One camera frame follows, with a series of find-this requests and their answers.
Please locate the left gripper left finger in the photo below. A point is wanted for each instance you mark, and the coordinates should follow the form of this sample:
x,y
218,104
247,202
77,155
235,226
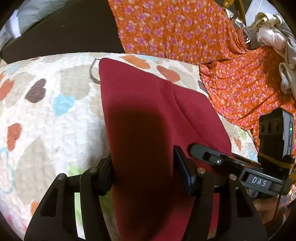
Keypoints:
x,y
54,218

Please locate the orange floral fabric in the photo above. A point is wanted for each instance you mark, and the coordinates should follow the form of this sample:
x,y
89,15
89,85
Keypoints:
x,y
242,84

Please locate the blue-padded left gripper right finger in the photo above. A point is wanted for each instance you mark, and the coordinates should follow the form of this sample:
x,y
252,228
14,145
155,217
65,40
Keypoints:
x,y
237,216

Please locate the grey pillow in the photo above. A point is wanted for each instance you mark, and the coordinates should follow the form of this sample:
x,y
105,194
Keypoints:
x,y
17,17

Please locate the person's right hand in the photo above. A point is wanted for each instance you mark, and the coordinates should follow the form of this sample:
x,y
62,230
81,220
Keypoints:
x,y
273,213

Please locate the heart-patterned quilt bedspread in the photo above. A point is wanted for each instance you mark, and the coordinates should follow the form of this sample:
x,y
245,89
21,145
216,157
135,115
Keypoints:
x,y
52,122

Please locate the dark red t-shirt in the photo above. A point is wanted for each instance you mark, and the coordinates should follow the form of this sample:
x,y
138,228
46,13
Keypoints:
x,y
145,117

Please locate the cream crumpled clothes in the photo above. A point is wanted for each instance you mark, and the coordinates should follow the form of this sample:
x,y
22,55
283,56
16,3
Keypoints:
x,y
271,30

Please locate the black cushion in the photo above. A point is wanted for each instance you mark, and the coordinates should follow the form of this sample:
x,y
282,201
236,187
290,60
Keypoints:
x,y
81,26

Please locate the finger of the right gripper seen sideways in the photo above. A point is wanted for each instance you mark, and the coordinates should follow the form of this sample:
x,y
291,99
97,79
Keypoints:
x,y
218,159

